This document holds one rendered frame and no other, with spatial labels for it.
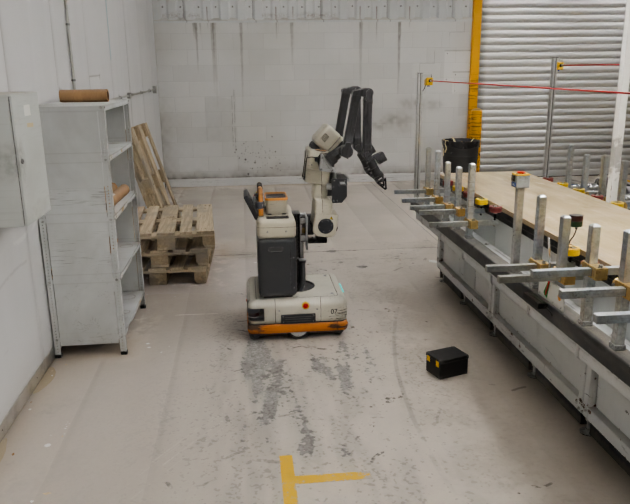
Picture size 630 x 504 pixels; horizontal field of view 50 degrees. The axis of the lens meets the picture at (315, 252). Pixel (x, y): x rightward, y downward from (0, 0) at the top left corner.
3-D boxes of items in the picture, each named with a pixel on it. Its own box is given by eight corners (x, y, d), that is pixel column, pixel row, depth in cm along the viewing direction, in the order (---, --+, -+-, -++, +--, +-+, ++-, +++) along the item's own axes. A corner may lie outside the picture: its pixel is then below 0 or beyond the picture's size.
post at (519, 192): (511, 273, 351) (517, 187, 339) (508, 270, 356) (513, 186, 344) (520, 272, 352) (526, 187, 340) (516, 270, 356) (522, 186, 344)
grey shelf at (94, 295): (54, 358, 423) (23, 107, 382) (86, 309, 509) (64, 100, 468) (127, 354, 427) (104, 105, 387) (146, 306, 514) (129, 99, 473)
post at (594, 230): (581, 337, 280) (593, 224, 267) (577, 334, 283) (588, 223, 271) (589, 336, 280) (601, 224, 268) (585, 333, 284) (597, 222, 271)
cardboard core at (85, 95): (58, 90, 431) (106, 89, 434) (61, 89, 438) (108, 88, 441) (59, 102, 433) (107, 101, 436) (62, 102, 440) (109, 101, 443)
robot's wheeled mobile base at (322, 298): (247, 338, 442) (246, 302, 436) (247, 305, 503) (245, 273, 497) (348, 333, 449) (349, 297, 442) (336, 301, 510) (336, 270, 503)
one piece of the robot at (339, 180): (326, 203, 442) (325, 170, 437) (321, 195, 469) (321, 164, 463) (350, 202, 444) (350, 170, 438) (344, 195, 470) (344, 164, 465)
